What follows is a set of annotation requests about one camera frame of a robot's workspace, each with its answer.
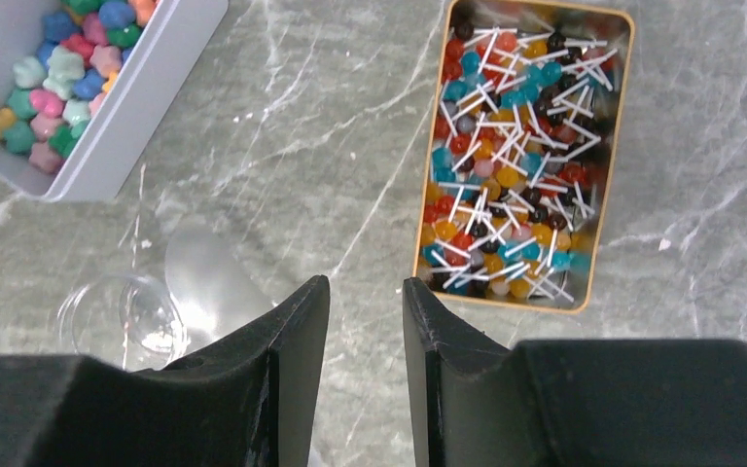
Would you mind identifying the white tin of pastel candies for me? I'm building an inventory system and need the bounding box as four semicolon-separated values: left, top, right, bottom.
0;1;229;202

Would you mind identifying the clear plastic cup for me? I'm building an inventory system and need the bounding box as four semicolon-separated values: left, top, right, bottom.
54;273;189;372

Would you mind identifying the gold tin of lollipops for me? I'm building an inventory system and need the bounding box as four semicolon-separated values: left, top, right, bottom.
413;1;636;313

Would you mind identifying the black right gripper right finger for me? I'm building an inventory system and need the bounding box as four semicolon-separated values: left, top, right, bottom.
403;278;747;466

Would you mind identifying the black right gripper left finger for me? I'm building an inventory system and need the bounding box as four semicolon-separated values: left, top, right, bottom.
0;275;331;466

